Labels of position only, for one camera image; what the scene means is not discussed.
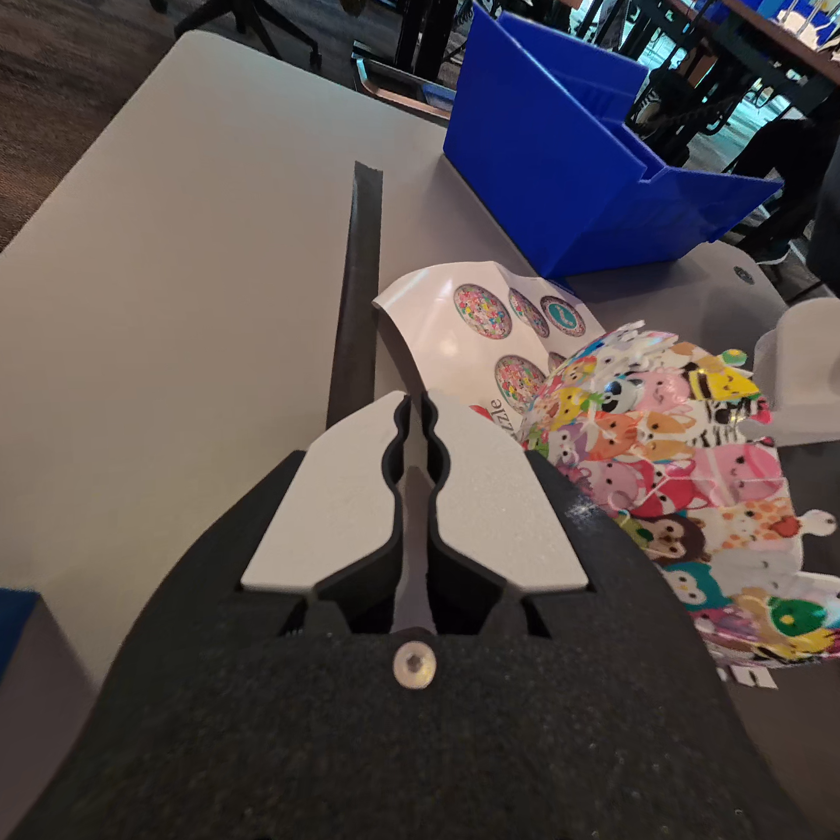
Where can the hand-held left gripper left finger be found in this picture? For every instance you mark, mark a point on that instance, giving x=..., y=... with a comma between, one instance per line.
x=321, y=523

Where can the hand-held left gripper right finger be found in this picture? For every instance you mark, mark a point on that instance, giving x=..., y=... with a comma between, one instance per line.
x=506, y=523

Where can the colourful puzzle ball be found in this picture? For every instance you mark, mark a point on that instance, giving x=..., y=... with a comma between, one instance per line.
x=690, y=492

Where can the person's right forearm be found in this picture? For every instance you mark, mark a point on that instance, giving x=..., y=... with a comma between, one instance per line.
x=829, y=240

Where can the puzzle instruction sheet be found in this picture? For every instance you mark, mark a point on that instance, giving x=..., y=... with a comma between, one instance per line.
x=447, y=327

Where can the colourful puzzle box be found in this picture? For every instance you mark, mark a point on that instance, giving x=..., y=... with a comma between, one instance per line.
x=22, y=623

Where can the blue plastic bin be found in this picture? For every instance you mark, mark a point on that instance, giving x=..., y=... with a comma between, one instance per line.
x=558, y=165

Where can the wooden top table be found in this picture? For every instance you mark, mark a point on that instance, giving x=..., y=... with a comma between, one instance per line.
x=768, y=46

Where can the black office chair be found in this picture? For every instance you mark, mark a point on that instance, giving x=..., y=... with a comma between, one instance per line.
x=241, y=28

